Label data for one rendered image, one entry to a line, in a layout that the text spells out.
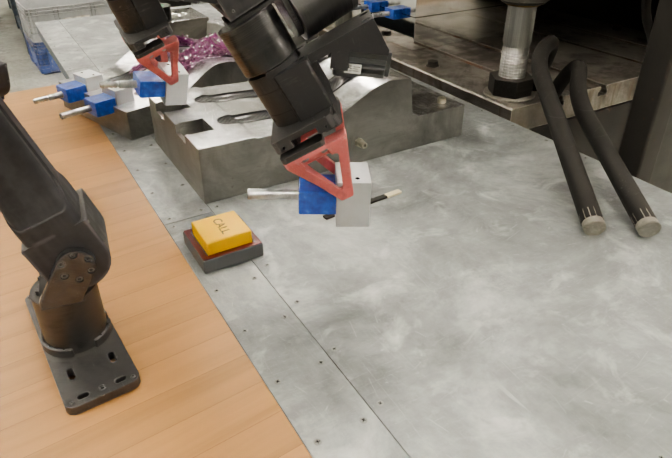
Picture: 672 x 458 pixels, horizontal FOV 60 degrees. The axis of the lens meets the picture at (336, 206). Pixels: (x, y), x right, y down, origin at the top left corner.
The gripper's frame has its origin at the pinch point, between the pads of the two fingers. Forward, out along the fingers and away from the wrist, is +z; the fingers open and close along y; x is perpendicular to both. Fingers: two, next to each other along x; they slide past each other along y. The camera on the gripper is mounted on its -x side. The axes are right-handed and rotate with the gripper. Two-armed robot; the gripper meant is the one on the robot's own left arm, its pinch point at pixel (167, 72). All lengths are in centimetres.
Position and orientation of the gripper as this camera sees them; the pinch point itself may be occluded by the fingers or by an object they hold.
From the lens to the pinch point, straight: 100.4
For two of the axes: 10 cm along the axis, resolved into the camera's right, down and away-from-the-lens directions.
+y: -4.9, -5.6, 6.7
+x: -8.4, 5.1, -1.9
